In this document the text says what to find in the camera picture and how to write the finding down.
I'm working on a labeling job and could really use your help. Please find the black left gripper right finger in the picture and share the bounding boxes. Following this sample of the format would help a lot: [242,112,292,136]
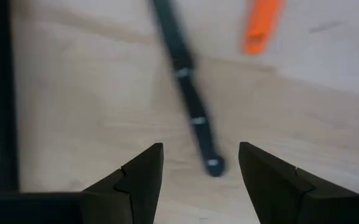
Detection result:
[238,141,359,224]

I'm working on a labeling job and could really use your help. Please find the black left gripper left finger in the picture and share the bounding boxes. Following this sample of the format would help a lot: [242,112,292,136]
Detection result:
[81,142,165,224]

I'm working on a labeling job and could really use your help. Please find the small black block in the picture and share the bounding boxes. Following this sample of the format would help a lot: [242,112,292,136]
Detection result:
[149,0,226,178]

